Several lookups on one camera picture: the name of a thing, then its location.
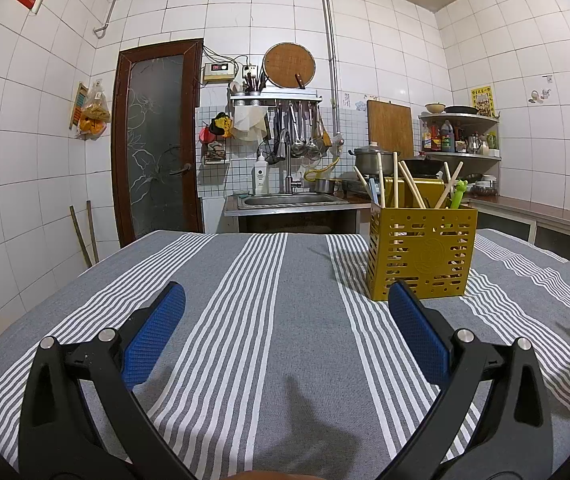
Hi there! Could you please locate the white soap bottle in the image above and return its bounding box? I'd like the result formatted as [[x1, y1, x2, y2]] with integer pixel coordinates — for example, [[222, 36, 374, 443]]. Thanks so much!
[[251, 151, 271, 197]]

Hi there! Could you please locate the grey white striped tablecloth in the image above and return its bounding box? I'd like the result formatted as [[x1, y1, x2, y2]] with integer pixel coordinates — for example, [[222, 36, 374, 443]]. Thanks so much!
[[0, 229, 570, 480]]

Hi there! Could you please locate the steel sink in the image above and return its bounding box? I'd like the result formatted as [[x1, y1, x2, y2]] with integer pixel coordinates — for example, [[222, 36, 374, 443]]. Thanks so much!
[[242, 192, 348, 209]]

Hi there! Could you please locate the white hanging bag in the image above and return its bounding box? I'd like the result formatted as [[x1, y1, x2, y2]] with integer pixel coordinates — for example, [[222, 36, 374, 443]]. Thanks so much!
[[231, 107, 271, 143]]

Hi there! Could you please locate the black wok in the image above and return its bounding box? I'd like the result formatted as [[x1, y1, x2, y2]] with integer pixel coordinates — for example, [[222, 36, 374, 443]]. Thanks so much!
[[404, 156, 448, 178]]

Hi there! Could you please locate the row of hanging kitchen utensils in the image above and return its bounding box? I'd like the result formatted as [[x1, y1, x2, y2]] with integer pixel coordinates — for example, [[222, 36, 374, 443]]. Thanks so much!
[[257, 101, 329, 163]]

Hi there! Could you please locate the steel gas stove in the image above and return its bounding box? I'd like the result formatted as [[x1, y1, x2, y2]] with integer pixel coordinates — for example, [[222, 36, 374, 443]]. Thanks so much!
[[340, 177, 381, 197]]

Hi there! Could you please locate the metal corner shelf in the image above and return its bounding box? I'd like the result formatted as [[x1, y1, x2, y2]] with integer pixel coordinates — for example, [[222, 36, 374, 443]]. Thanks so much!
[[418, 111, 502, 161]]

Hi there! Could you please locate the white wall pipe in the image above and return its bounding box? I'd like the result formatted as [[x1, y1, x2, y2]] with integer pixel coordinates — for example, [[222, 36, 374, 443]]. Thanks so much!
[[94, 0, 340, 136]]

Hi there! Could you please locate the brown frosted glass door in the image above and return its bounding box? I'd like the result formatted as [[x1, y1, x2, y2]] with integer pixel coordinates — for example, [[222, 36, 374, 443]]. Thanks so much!
[[111, 38, 205, 249]]

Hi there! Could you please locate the cluster of small bowls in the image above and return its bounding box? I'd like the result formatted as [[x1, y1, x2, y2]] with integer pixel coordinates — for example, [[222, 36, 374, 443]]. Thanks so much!
[[468, 172, 500, 197]]

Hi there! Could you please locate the round woven tray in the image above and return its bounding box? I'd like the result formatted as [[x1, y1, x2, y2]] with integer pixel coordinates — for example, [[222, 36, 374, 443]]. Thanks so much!
[[263, 42, 317, 90]]

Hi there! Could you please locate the yellow perforated utensil holder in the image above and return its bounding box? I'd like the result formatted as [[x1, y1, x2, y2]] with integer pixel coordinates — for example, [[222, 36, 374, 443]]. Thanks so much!
[[367, 176, 479, 302]]

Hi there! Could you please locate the wooden cutting board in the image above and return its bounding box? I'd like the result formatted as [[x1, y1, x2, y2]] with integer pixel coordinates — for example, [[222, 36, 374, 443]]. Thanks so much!
[[366, 99, 414, 161]]

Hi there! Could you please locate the wire grid wall panel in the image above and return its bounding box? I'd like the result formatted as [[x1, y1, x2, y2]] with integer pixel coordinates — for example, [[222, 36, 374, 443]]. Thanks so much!
[[200, 112, 233, 166]]

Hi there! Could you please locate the yellow wall print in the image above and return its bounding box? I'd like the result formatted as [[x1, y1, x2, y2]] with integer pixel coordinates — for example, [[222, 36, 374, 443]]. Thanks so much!
[[470, 86, 495, 118]]

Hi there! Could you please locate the yellow hose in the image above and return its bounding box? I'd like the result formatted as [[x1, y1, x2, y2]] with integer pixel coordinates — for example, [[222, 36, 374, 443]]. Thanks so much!
[[304, 152, 341, 181]]

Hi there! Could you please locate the wooden stick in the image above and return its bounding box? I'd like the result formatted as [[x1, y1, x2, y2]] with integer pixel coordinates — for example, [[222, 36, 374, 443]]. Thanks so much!
[[70, 205, 94, 267], [86, 200, 100, 264]]

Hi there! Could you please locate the glass-door counter cabinet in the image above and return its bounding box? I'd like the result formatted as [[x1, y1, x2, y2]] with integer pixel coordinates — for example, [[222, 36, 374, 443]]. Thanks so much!
[[465, 195, 570, 261]]

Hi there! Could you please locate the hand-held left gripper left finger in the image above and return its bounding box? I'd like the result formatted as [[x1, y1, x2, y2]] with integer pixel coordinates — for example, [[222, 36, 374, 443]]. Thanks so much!
[[19, 282, 186, 480]]

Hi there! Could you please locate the metal wall rack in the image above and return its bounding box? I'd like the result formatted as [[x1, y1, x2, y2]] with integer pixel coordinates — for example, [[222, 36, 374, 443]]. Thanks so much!
[[229, 89, 323, 108]]

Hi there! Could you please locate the steel pot with lid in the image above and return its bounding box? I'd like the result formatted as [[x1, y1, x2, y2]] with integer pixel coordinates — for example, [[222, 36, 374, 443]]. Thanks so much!
[[349, 141, 401, 177]]

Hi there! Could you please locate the row of condiment bottles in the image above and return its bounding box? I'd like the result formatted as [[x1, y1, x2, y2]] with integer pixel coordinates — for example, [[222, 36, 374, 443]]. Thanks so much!
[[421, 119, 500, 155]]

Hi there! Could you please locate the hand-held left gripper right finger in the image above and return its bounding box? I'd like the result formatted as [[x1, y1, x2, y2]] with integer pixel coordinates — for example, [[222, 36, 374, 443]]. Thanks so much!
[[380, 281, 553, 480]]

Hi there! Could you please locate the beige wall controller box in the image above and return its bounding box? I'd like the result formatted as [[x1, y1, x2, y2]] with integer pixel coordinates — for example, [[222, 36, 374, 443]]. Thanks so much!
[[203, 61, 236, 83]]

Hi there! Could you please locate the green-handled metal fork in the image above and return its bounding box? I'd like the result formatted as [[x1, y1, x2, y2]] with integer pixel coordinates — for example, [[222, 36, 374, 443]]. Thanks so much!
[[446, 179, 469, 210]]

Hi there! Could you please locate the steel faucet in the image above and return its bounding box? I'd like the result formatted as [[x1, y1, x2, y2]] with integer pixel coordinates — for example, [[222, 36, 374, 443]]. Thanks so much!
[[277, 129, 302, 196]]

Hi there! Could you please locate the hanging orange plastic bag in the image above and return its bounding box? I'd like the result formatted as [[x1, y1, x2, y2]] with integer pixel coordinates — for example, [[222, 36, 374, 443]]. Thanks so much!
[[76, 79, 112, 137]]

